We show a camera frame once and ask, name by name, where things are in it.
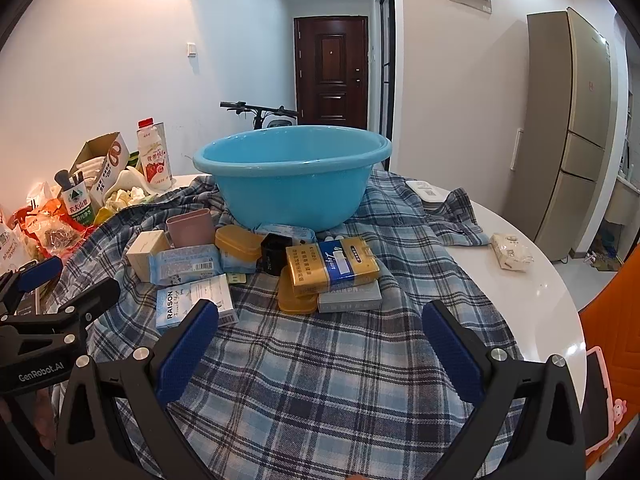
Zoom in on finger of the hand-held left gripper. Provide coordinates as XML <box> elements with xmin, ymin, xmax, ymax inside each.
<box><xmin>0</xmin><ymin>256</ymin><xmax>63</xmax><ymax>313</ymax></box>
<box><xmin>27</xmin><ymin>276</ymin><xmax>122</xmax><ymax>333</ymax></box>

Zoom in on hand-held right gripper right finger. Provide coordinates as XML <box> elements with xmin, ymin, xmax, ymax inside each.
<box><xmin>421</xmin><ymin>300</ymin><xmax>587</xmax><ymax>480</ymax></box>

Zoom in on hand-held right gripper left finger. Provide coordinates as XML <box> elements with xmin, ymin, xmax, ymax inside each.
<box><xmin>54</xmin><ymin>299</ymin><xmax>221</xmax><ymax>480</ymax></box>

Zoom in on beige cardboard box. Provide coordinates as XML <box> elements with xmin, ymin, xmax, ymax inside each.
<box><xmin>125</xmin><ymin>230</ymin><xmax>172</xmax><ymax>283</ymax></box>

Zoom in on light blue plastic basin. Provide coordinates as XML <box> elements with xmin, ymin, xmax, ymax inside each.
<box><xmin>192</xmin><ymin>125</ymin><xmax>393</xmax><ymax>231</ymax></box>

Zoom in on person's left hand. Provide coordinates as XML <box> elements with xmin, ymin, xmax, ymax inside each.
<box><xmin>0</xmin><ymin>390</ymin><xmax>56</xmax><ymax>456</ymax></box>

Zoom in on white red plastic packet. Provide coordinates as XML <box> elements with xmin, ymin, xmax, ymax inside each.
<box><xmin>0</xmin><ymin>205</ymin><xmax>31</xmax><ymax>276</ymax></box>

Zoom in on orange snack packet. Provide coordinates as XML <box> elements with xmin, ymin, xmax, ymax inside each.
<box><xmin>10</xmin><ymin>195</ymin><xmax>96</xmax><ymax>261</ymax></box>

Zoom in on blue white carton box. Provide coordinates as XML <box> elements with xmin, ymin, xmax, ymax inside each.
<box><xmin>155</xmin><ymin>275</ymin><xmax>238</xmax><ymax>336</ymax></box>

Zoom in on green label water bottle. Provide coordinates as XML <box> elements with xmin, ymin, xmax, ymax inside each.
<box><xmin>55</xmin><ymin>169</ymin><xmax>96</xmax><ymax>228</ymax></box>

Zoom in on light blue tissue packet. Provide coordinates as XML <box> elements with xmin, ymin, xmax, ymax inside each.
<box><xmin>252</xmin><ymin>223</ymin><xmax>317</xmax><ymax>248</ymax></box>
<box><xmin>149</xmin><ymin>243</ymin><xmax>223</xmax><ymax>286</ymax></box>

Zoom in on crumpled yellow white cloth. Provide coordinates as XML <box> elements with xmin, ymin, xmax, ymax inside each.
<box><xmin>102</xmin><ymin>167</ymin><xmax>161</xmax><ymax>216</ymax></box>

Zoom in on grey flat box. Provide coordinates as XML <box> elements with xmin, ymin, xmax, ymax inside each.
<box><xmin>317</xmin><ymin>280</ymin><xmax>383</xmax><ymax>313</ymax></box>

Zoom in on white tissue packet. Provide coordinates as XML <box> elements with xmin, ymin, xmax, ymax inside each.
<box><xmin>490</xmin><ymin>232</ymin><xmax>535</xmax><ymax>272</ymax></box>

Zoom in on amber plastic lid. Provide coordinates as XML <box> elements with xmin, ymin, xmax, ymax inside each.
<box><xmin>277</xmin><ymin>265</ymin><xmax>321</xmax><ymax>316</ymax></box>

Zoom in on yellow plastic soap box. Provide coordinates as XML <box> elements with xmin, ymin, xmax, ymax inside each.
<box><xmin>215</xmin><ymin>225</ymin><xmax>263</xmax><ymax>262</ymax></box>

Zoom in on pink plastic cup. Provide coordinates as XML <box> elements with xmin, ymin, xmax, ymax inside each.
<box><xmin>166</xmin><ymin>210</ymin><xmax>216</xmax><ymax>250</ymax></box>

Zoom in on small black box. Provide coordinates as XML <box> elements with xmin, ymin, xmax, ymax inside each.
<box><xmin>256</xmin><ymin>233</ymin><xmax>301</xmax><ymax>277</ymax></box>

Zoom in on blue plaid shirt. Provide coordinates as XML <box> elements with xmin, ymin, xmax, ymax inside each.
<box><xmin>45</xmin><ymin>167</ymin><xmax>523</xmax><ymax>480</ymax></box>

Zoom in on open brown cardboard box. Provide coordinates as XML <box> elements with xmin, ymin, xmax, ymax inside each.
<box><xmin>70</xmin><ymin>132</ymin><xmax>135</xmax><ymax>201</ymax></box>

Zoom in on blue white cigarette box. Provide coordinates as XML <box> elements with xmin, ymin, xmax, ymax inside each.
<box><xmin>317</xmin><ymin>238</ymin><xmax>381</xmax><ymax>291</ymax></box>

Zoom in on gold cigarette box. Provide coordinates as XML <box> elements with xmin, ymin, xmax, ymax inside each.
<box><xmin>285</xmin><ymin>245</ymin><xmax>333</xmax><ymax>297</ymax></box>

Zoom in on red cap milk bottle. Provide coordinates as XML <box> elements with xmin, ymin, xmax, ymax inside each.
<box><xmin>137</xmin><ymin>118</ymin><xmax>172</xmax><ymax>192</ymax></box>

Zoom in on pink phone case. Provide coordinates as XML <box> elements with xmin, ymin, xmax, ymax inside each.
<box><xmin>584</xmin><ymin>346</ymin><xmax>626</xmax><ymax>453</ymax></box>

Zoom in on white flat device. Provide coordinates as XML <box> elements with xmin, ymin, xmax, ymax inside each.
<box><xmin>405</xmin><ymin>180</ymin><xmax>451</xmax><ymax>206</ymax></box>

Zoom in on orange chair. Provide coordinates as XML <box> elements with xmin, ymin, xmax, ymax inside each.
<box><xmin>580</xmin><ymin>255</ymin><xmax>640</xmax><ymax>471</ymax></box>

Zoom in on beige sink cabinet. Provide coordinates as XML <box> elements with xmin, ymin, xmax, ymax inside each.
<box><xmin>603</xmin><ymin>172</ymin><xmax>638</xmax><ymax>226</ymax></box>

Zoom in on beige tall refrigerator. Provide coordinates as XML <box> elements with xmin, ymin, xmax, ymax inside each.
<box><xmin>526</xmin><ymin>7</ymin><xmax>613</xmax><ymax>262</ymax></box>

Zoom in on black folding bicycle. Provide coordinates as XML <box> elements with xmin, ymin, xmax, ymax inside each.
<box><xmin>219</xmin><ymin>101</ymin><xmax>301</xmax><ymax>131</ymax></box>

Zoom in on black framed glass sliding door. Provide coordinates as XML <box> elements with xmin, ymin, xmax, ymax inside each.
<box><xmin>372</xmin><ymin>0</ymin><xmax>396</xmax><ymax>166</ymax></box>

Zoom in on dark brown entrance door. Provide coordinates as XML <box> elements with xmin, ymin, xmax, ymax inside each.
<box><xmin>293</xmin><ymin>16</ymin><xmax>369</xmax><ymax>130</ymax></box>

